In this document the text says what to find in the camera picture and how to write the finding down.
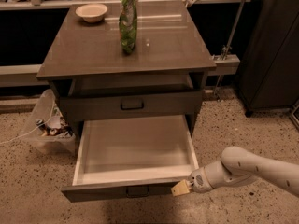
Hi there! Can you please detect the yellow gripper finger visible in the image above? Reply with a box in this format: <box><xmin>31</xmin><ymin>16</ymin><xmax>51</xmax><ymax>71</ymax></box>
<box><xmin>171</xmin><ymin>179</ymin><xmax>192</xmax><ymax>197</ymax></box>

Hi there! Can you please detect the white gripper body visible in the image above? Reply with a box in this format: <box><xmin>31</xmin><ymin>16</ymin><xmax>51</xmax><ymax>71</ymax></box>
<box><xmin>188</xmin><ymin>167</ymin><xmax>213</xmax><ymax>193</ymax></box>

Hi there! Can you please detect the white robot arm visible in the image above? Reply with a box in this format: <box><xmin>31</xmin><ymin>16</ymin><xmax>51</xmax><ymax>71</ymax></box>
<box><xmin>171</xmin><ymin>147</ymin><xmax>299</xmax><ymax>197</ymax></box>

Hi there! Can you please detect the grey top drawer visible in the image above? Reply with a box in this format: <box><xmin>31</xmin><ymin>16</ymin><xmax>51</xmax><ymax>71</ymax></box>
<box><xmin>59</xmin><ymin>91</ymin><xmax>202</xmax><ymax>121</ymax></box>

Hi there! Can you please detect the grey drawer cabinet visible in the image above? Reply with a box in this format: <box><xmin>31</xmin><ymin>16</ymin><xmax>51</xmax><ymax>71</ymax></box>
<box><xmin>37</xmin><ymin>1</ymin><xmax>216</xmax><ymax>134</ymax></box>

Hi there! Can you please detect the dark cabinet on right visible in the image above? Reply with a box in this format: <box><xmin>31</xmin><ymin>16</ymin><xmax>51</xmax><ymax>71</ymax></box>
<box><xmin>236</xmin><ymin>0</ymin><xmax>299</xmax><ymax>117</ymax></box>

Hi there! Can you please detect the metal pole stand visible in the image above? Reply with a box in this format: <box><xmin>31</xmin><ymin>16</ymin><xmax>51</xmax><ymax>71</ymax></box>
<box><xmin>213</xmin><ymin>0</ymin><xmax>246</xmax><ymax>100</ymax></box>

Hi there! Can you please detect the clear plastic storage bin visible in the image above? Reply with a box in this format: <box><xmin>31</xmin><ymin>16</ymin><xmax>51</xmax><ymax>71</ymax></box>
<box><xmin>21</xmin><ymin>90</ymin><xmax>76</xmax><ymax>154</ymax></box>

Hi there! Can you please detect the beige bowl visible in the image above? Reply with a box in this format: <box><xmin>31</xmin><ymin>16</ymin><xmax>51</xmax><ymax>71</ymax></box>
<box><xmin>76</xmin><ymin>4</ymin><xmax>108</xmax><ymax>23</ymax></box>

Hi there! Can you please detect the white cable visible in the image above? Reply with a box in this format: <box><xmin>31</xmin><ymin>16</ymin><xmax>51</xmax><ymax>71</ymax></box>
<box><xmin>0</xmin><ymin>101</ymin><xmax>57</xmax><ymax>147</ymax></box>

